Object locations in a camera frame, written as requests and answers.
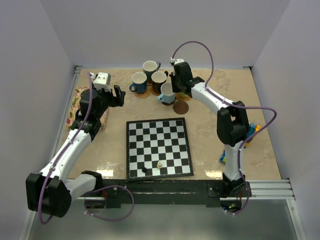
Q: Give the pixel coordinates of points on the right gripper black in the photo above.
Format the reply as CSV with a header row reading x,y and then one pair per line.
x,y
173,76

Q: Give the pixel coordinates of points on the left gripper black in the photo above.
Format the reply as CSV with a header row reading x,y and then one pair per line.
x,y
115,101

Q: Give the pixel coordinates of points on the woven rattan coaster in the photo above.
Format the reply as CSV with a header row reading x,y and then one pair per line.
x,y
143,95
180,99

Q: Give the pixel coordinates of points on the light blue mug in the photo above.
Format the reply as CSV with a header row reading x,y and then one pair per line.
x,y
167,95

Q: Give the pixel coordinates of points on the black mug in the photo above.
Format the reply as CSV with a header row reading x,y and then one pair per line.
x,y
158,79

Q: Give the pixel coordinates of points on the dark walnut coaster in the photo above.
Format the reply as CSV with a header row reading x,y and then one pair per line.
x,y
168,104
180,107

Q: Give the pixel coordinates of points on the dark blue mug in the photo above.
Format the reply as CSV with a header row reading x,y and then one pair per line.
x,y
139,83

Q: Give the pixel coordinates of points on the teal grey mug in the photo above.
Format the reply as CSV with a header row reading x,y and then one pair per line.
x,y
150,67

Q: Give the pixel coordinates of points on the green mug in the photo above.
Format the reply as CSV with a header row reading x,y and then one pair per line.
x,y
182,95

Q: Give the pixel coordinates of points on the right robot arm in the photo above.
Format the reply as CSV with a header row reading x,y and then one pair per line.
x,y
232,124

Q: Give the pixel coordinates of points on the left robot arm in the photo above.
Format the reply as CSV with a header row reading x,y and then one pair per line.
x,y
48,191

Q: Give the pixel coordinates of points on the floral serving tray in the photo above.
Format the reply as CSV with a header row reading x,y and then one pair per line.
x,y
75,105

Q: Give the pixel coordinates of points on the black white chessboard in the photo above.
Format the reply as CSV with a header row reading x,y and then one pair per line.
x,y
154,140

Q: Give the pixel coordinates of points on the white chess piece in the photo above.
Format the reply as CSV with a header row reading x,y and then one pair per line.
x,y
159,164

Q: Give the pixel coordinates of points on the colourful toy car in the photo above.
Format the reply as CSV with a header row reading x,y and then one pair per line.
x,y
223,158

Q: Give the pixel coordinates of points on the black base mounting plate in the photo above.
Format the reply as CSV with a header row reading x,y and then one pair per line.
x,y
119,195

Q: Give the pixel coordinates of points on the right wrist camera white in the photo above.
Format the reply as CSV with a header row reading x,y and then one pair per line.
x,y
176,61

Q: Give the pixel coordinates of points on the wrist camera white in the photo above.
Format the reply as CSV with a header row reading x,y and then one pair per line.
x,y
176,61
101,80

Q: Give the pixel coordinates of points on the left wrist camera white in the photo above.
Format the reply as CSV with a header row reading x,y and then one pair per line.
x,y
101,80

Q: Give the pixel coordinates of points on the left aluminium rail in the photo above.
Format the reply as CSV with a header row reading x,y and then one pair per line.
x,y
65,112

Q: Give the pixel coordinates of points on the aluminium rail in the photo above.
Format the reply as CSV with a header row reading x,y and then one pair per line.
x,y
213,188
65,112

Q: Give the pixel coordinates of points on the front aluminium rail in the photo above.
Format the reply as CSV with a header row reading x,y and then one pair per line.
x,y
213,188

